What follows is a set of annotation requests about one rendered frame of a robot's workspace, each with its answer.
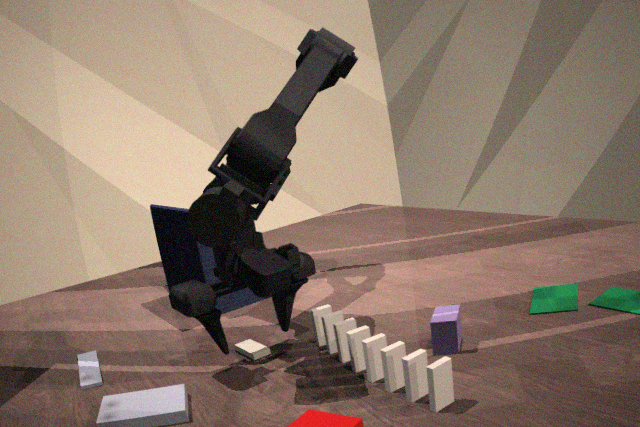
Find cream domino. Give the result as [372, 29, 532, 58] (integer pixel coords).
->
[321, 310, 344, 354]
[380, 341, 406, 393]
[426, 357, 454, 412]
[401, 349, 429, 402]
[333, 318, 357, 363]
[310, 304, 333, 346]
[346, 325, 371, 373]
[362, 333, 387, 383]
[234, 339, 271, 360]

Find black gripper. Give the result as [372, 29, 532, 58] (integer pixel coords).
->
[169, 223, 316, 355]

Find purple block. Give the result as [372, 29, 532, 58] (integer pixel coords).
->
[430, 305, 463, 356]

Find red flat block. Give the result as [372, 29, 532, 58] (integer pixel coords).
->
[288, 409, 363, 427]

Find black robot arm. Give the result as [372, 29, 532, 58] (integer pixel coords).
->
[187, 28, 358, 298]

